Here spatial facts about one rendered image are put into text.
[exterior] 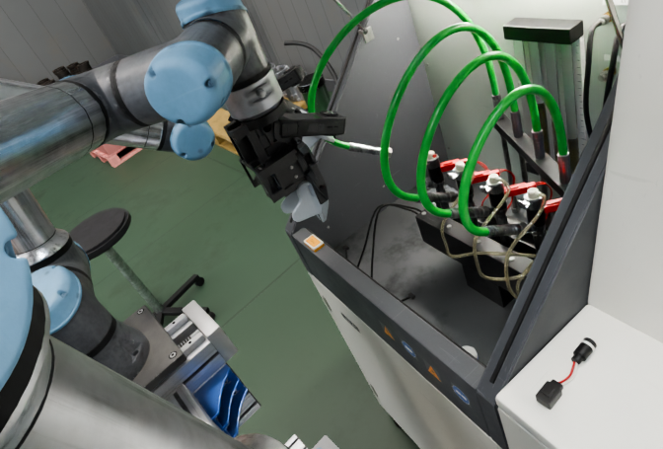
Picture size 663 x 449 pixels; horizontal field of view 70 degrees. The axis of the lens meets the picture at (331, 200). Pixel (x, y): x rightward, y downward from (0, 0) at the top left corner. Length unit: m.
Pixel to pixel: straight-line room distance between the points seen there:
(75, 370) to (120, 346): 0.73
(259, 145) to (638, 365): 0.60
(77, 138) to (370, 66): 0.86
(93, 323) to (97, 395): 0.69
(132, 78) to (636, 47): 0.57
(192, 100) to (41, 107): 0.13
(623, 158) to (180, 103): 0.55
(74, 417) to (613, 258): 0.70
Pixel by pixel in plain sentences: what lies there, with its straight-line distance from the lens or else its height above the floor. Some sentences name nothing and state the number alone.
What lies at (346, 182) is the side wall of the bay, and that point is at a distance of 1.27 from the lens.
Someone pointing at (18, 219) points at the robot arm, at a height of 1.36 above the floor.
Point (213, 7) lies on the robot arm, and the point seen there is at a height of 1.58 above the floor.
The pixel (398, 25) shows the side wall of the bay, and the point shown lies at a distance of 1.28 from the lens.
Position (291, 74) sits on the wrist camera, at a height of 1.37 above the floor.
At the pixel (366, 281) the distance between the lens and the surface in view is 1.02.
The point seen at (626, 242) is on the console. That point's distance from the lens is 0.78.
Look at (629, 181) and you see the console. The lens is 0.74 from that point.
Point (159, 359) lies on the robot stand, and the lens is 1.02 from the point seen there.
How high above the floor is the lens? 1.66
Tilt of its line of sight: 34 degrees down
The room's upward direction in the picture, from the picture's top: 24 degrees counter-clockwise
